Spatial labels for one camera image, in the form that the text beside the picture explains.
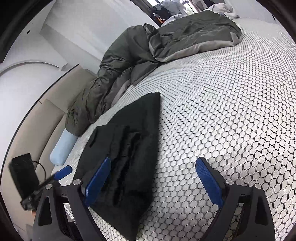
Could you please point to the dark grey duvet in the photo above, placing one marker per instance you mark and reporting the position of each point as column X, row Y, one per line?
column 138, row 51

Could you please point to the beige padded headboard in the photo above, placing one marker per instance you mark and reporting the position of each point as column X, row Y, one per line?
column 38, row 134

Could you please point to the light blue pillow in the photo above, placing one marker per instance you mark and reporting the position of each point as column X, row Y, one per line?
column 63, row 148

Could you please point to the black pants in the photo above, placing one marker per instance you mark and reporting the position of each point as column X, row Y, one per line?
column 130, row 141

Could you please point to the white patterned mattress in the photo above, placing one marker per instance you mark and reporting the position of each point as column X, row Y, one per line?
column 234, row 106

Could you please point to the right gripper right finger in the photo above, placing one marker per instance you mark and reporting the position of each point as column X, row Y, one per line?
column 255, row 221

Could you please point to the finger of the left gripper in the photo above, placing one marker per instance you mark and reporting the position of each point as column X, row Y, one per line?
column 63, row 173

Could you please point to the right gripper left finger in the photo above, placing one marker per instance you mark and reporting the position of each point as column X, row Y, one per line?
column 62, row 212

